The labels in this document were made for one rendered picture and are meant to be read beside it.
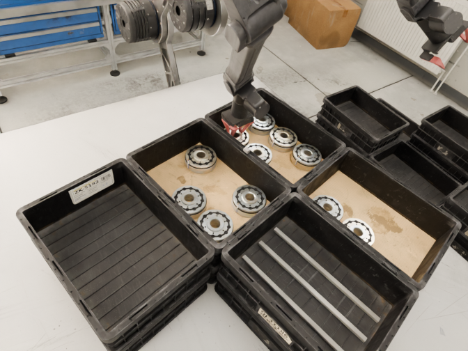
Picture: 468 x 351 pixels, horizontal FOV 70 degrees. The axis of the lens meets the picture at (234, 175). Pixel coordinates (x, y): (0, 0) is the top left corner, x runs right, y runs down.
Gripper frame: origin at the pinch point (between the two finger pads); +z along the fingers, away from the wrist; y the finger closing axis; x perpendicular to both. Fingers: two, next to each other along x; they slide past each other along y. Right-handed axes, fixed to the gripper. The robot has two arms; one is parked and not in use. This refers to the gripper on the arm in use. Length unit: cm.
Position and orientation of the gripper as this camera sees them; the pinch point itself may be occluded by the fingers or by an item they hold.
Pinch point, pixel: (235, 133)
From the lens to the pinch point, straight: 117.8
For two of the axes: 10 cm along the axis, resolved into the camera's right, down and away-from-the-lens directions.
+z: -1.4, 6.4, 7.6
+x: -6.1, -6.6, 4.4
